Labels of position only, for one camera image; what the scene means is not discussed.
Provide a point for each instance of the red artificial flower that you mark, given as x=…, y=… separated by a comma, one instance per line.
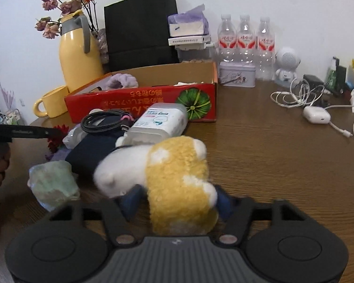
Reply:
x=55, y=141

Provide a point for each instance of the dried pink flowers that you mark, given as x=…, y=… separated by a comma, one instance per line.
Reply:
x=52, y=28

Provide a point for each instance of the white plastic bottle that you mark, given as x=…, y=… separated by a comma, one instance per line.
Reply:
x=159, y=122

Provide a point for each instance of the water bottle left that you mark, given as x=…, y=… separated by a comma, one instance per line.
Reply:
x=226, y=39

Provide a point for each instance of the black power adapter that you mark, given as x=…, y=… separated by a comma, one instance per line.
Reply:
x=313, y=82

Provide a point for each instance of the water bottle middle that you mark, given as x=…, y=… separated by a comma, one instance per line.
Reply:
x=246, y=40

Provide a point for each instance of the lavender tin box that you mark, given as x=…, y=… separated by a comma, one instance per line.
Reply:
x=237, y=74

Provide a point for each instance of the clear plastic container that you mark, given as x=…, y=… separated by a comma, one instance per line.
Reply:
x=193, y=53

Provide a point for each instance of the yellow thermos jug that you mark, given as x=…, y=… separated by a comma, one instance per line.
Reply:
x=78, y=52

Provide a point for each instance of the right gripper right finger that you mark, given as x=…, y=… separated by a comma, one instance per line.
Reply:
x=236, y=214

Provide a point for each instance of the red cardboard box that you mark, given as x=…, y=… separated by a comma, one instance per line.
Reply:
x=194, y=85

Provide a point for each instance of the purple tissue pack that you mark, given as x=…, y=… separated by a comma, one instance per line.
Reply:
x=190, y=23

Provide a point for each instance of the white earbuds case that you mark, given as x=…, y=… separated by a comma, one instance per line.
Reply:
x=316, y=115

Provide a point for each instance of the navy blue pouch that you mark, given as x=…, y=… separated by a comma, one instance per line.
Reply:
x=85, y=157

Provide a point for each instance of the yellow mug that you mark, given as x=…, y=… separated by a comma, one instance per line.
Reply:
x=52, y=103

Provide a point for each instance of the yellow white plush toy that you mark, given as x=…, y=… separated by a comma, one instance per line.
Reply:
x=175, y=175

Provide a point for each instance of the white flat box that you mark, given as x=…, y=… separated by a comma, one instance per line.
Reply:
x=189, y=40

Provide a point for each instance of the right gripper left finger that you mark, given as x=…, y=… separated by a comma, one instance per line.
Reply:
x=117, y=212

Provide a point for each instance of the water bottle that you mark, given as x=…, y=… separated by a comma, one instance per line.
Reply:
x=246, y=40
x=226, y=39
x=265, y=45

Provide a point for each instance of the water bottle right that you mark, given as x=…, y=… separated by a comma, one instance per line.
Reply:
x=265, y=45

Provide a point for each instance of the purple fluffy scrunchie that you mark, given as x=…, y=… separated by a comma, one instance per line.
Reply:
x=121, y=81

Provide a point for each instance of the black paper bag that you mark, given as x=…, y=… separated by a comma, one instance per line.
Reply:
x=137, y=33

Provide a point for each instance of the green white packet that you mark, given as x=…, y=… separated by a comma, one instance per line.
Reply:
x=53, y=184

